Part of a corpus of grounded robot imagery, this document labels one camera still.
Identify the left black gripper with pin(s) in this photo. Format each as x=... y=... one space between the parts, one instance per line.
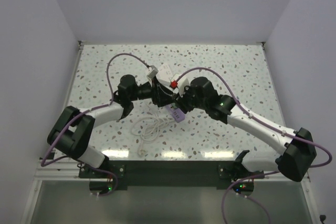
x=161 y=96

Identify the white triangular power strip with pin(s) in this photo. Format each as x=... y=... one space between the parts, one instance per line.
x=164 y=75

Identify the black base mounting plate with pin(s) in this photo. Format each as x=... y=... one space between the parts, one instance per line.
x=218 y=174

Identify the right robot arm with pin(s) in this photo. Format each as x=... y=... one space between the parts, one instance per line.
x=294 y=150

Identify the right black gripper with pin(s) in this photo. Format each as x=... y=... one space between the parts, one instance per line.
x=180 y=102

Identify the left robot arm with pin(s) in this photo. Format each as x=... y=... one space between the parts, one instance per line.
x=72 y=131

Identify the purple power strip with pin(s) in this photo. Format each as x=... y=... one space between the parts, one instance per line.
x=177 y=114

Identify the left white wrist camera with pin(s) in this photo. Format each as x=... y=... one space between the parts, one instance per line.
x=152 y=71

